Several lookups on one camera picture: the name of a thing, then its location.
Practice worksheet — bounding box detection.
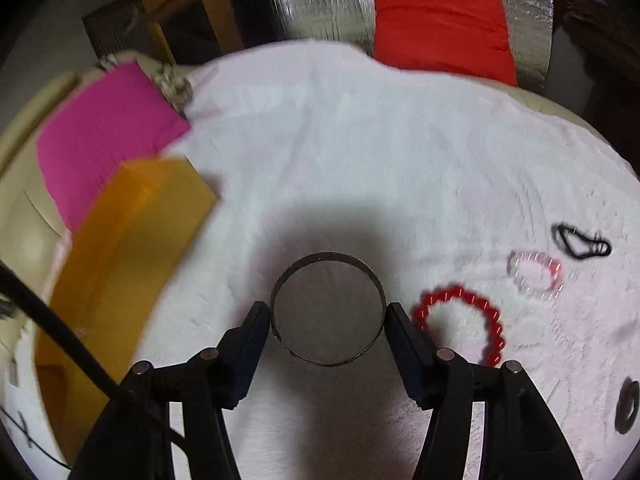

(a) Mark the pink clear bead bracelet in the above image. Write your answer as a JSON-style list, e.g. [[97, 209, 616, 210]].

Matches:
[[507, 250, 565, 297]]

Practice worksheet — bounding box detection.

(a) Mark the red pillow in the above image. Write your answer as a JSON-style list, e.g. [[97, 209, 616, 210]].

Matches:
[[370, 0, 518, 87]]

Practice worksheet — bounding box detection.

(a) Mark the black cable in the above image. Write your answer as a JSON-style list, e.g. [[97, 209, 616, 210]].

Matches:
[[0, 260, 188, 456]]

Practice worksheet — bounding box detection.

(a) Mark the white towel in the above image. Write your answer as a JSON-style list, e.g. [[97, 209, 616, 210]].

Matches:
[[0, 305, 71, 471]]

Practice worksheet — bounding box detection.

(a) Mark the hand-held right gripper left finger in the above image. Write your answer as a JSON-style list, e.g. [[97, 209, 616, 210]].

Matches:
[[67, 301, 273, 480]]

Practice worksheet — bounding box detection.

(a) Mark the pale pink blanket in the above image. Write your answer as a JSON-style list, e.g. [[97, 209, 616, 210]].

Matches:
[[45, 37, 640, 480]]

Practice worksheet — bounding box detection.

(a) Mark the black ring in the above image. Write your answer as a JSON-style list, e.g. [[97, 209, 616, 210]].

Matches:
[[614, 380, 640, 436]]

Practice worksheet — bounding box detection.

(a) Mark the patterned crumpled cloth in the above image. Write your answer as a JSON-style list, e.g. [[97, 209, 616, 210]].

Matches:
[[152, 64, 195, 111]]

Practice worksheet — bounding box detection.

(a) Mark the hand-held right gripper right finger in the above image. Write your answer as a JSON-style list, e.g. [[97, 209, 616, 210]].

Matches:
[[384, 302, 583, 480]]

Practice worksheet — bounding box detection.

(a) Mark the magenta pillow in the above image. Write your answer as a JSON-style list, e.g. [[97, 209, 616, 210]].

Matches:
[[36, 60, 193, 233]]

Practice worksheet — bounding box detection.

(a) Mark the orange cardboard box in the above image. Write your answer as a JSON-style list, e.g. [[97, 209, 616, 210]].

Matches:
[[34, 157, 219, 466]]

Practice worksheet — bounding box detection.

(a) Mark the silver foil panel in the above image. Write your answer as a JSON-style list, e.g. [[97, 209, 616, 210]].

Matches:
[[257, 0, 553, 92]]

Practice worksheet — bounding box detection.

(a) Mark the dark metal bangle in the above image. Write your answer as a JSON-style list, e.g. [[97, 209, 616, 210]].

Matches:
[[270, 253, 387, 366]]

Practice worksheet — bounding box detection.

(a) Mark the red bead bracelet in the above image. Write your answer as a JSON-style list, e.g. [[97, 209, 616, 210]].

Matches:
[[411, 284, 505, 367]]

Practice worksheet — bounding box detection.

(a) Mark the black hair tie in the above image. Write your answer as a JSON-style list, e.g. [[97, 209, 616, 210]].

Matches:
[[551, 222, 612, 261]]

